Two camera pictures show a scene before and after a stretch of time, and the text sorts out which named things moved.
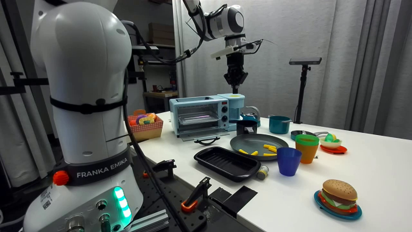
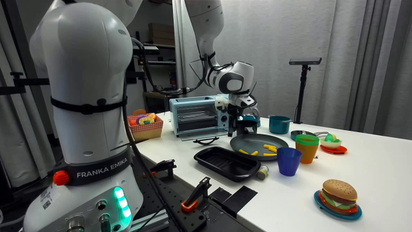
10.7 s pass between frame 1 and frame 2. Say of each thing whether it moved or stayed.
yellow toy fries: stayed
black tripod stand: stayed
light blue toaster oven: stayed
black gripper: moved
